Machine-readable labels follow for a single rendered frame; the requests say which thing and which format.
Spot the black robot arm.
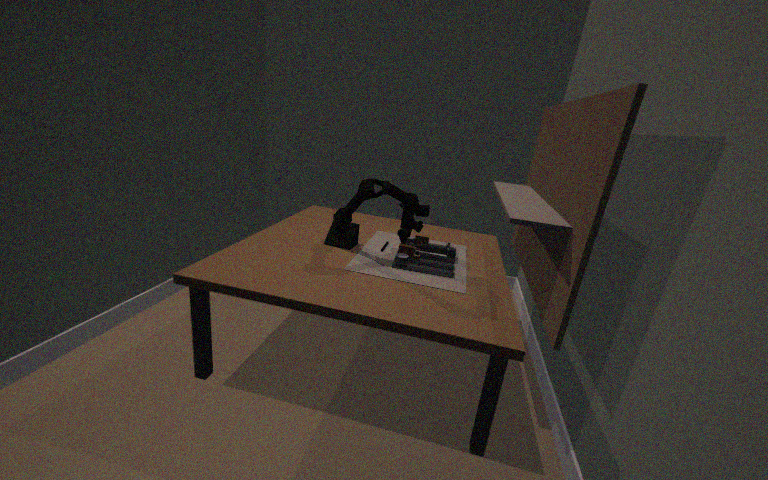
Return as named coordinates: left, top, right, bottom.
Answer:
left=333, top=178, right=430, bottom=235

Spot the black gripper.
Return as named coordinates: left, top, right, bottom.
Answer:
left=397, top=215, right=414, bottom=244

